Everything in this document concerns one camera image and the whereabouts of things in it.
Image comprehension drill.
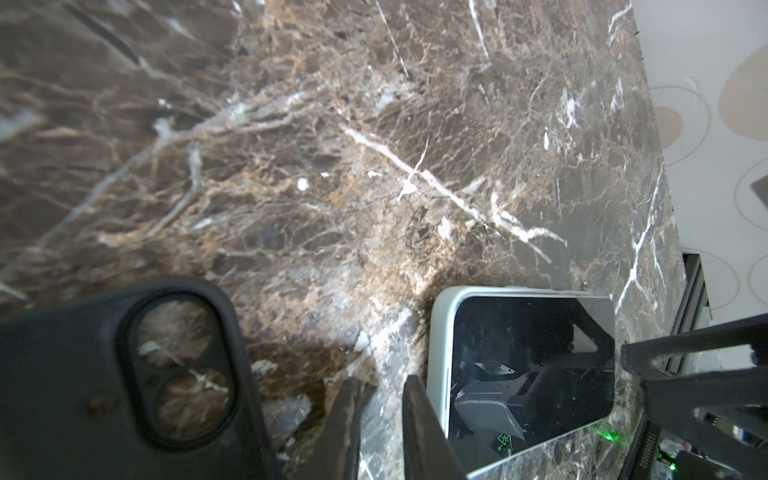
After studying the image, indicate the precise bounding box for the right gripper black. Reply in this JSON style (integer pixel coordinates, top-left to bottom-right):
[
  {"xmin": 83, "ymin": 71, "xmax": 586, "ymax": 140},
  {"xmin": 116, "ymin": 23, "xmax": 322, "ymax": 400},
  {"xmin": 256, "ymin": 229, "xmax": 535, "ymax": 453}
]
[{"xmin": 621, "ymin": 313, "xmax": 767, "ymax": 479}]

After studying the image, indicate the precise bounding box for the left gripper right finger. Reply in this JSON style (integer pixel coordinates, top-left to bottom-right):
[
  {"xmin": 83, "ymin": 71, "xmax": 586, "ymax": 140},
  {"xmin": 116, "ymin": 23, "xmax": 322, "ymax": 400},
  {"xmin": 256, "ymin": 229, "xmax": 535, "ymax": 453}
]
[{"xmin": 402, "ymin": 375, "xmax": 467, "ymax": 480}]

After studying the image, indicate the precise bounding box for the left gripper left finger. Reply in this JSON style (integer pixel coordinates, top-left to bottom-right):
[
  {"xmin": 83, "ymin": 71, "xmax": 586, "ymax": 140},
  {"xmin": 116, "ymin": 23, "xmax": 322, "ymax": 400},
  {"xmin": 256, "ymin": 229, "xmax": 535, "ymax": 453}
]
[{"xmin": 297, "ymin": 378, "xmax": 363, "ymax": 480}]

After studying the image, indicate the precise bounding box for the light blue case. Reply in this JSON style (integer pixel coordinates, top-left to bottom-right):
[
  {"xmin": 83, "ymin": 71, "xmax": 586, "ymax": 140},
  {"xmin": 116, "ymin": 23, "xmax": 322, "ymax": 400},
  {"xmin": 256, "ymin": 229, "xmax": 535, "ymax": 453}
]
[{"xmin": 424, "ymin": 285, "xmax": 618, "ymax": 480}]

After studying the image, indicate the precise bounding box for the black phone case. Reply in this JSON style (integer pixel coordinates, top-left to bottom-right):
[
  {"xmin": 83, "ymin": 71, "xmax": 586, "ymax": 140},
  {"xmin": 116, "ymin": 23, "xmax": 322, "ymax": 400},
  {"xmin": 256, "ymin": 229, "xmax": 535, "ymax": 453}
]
[{"xmin": 1, "ymin": 276, "xmax": 282, "ymax": 479}]

